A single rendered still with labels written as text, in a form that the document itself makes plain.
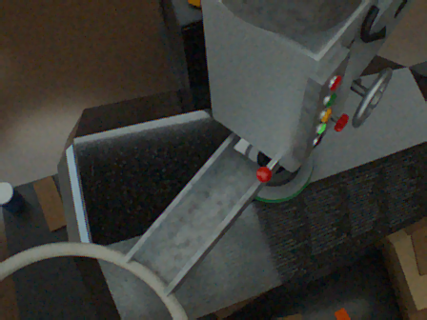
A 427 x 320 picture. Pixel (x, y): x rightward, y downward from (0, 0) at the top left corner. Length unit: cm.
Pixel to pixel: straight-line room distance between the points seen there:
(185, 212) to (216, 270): 36
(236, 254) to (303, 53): 83
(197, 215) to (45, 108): 161
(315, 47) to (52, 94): 205
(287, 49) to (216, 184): 49
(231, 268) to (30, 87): 162
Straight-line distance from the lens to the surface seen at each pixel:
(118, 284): 146
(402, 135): 153
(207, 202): 115
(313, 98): 78
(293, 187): 136
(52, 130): 256
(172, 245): 114
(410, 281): 207
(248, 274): 150
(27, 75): 278
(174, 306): 108
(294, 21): 68
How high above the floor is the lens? 214
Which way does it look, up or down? 63 degrees down
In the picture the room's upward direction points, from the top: 3 degrees counter-clockwise
